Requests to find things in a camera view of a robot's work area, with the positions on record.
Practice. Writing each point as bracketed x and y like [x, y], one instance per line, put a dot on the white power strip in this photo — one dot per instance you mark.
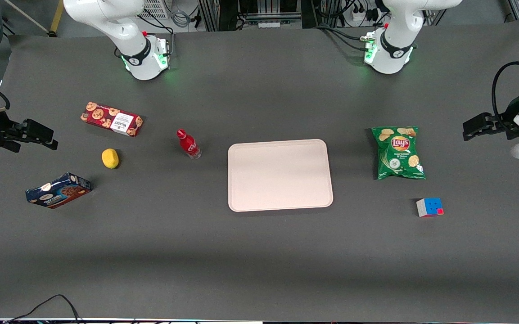
[363, 14]

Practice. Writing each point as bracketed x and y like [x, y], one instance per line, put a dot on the red cookie box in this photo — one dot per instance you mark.
[111, 119]

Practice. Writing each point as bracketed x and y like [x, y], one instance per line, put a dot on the yellow lemon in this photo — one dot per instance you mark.
[110, 158]

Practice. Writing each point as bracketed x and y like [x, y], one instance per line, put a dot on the red coke bottle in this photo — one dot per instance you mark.
[189, 145]

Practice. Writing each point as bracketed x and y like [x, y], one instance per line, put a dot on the aluminium frame rack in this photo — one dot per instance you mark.
[259, 13]

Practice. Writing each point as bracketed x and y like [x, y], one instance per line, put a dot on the cream plastic tray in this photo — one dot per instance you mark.
[280, 175]

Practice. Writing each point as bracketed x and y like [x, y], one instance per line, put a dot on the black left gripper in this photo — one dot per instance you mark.
[503, 123]

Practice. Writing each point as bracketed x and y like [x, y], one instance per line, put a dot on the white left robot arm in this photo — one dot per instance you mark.
[390, 56]

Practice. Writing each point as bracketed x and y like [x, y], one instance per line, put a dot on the yellow pole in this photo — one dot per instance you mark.
[56, 18]

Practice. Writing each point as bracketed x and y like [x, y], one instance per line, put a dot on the blue chocolate snack box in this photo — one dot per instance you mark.
[57, 191]

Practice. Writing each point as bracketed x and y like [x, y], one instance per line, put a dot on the dark grey table mat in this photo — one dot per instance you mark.
[259, 261]

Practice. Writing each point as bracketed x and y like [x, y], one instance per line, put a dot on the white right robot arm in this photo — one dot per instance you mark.
[140, 60]

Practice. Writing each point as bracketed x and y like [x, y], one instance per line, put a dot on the Rubik's cube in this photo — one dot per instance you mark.
[429, 207]

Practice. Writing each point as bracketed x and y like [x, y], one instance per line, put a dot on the green Lay's chips bag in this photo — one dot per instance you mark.
[398, 154]

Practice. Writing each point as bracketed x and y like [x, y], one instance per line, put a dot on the white ventilation grille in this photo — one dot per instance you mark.
[155, 9]

